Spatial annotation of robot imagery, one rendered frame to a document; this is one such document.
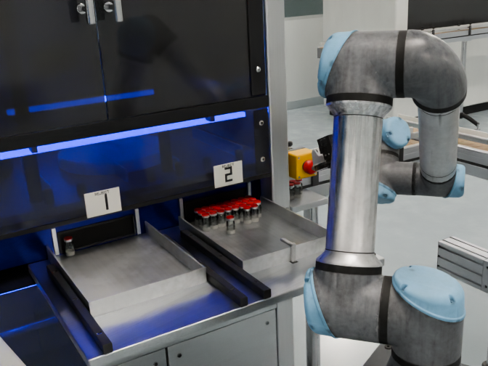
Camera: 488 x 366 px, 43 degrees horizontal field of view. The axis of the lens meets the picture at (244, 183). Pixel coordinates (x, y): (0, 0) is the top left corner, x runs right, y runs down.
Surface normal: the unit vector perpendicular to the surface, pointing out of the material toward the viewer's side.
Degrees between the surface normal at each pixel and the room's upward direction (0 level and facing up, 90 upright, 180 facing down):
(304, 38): 90
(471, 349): 0
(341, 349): 0
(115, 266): 0
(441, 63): 79
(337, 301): 68
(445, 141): 127
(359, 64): 72
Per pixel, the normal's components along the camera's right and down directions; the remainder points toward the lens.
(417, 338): -0.37, 0.37
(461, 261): -0.86, 0.20
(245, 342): 0.51, 0.25
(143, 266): -0.05, -0.95
